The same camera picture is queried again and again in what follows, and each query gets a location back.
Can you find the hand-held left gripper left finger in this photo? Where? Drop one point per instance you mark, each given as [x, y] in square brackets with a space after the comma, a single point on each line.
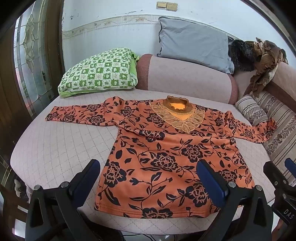
[88, 180]

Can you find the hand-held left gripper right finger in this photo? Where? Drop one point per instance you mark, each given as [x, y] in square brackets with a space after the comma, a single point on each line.
[211, 183]

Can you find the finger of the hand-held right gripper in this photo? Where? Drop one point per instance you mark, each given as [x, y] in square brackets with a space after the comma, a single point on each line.
[274, 173]
[291, 165]

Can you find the orange black floral shirt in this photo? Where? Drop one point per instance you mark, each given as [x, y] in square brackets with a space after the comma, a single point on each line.
[161, 162]

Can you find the striped floral blanket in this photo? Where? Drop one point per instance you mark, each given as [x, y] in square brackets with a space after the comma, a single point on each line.
[281, 132]

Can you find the dark wooden furniture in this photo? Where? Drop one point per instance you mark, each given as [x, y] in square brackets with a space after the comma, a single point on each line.
[11, 208]

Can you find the pink brown sofa armrest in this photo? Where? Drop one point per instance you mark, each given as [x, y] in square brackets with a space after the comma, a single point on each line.
[285, 78]

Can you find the pink rolled bolster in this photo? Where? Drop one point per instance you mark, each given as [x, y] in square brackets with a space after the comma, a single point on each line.
[185, 78]

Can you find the brown ruffled cloth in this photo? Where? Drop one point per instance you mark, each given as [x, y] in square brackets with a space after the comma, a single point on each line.
[266, 60]

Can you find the green white checked pillow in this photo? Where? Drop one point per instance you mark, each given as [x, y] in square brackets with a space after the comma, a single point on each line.
[97, 71]

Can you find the dark fur garment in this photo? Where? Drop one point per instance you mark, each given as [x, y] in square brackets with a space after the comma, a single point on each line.
[242, 55]

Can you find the wooden door with patterned glass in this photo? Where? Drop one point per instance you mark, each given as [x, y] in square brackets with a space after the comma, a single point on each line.
[30, 58]

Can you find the grey pillow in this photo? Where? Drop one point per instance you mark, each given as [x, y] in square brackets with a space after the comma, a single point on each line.
[194, 44]

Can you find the beige wall switch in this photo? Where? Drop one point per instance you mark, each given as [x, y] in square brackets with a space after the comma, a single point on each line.
[161, 5]
[172, 7]

